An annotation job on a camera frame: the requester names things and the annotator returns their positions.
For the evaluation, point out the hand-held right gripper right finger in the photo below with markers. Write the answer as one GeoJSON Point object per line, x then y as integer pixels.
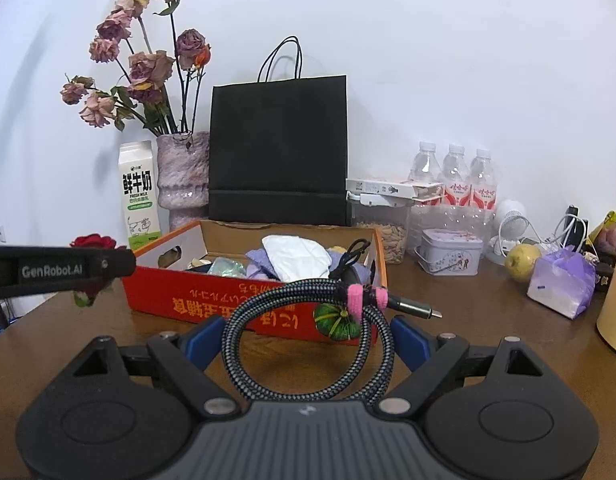
{"type": "Point", "coordinates": [413, 345]}

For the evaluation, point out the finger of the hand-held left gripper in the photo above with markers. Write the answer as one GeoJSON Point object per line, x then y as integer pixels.
{"type": "Point", "coordinates": [122, 262]}

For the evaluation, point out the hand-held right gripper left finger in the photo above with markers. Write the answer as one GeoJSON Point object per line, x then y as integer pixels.
{"type": "Point", "coordinates": [202, 342]}

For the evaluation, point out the red rose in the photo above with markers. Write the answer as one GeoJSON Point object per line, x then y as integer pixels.
{"type": "Point", "coordinates": [95, 245]}

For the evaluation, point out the orange cardboard box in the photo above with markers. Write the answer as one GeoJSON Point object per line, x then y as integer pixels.
{"type": "Point", "coordinates": [212, 305]}

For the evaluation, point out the white tissue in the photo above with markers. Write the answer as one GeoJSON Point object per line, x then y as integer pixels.
{"type": "Point", "coordinates": [298, 257]}

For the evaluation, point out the white green milk carton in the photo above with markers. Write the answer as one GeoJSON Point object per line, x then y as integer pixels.
{"type": "Point", "coordinates": [137, 195]}

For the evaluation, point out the small printed tin box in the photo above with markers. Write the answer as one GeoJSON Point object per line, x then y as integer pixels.
{"type": "Point", "coordinates": [450, 255]}

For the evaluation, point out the purple mottled vase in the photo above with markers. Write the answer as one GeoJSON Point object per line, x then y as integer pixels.
{"type": "Point", "coordinates": [183, 180]}

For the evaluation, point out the clear container of seeds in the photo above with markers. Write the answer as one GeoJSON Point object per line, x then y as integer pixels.
{"type": "Point", "coordinates": [388, 235]}

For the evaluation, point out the yellow green pear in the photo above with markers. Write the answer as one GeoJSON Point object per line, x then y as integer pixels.
{"type": "Point", "coordinates": [522, 262]}

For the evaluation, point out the small white desk fan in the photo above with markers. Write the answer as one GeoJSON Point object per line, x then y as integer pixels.
{"type": "Point", "coordinates": [508, 222]}

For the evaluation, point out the flat white carton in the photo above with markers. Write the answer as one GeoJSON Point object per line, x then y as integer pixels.
{"type": "Point", "coordinates": [388, 187]}

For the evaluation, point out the purple tissue pack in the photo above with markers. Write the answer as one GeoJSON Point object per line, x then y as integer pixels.
{"type": "Point", "coordinates": [563, 285]}

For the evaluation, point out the black paper bag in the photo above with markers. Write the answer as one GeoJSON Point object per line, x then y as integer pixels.
{"type": "Point", "coordinates": [278, 150]}

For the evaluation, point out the black charger plug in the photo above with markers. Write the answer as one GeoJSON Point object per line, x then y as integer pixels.
{"type": "Point", "coordinates": [578, 230]}

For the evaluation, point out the dried pink rose bouquet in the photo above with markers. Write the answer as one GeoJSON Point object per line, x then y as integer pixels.
{"type": "Point", "coordinates": [137, 60]}

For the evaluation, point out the yellow thermos jug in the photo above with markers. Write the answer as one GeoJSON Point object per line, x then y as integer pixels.
{"type": "Point", "coordinates": [615, 315]}

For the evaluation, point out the colourful snack packet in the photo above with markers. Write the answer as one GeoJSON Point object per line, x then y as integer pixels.
{"type": "Point", "coordinates": [613, 235]}

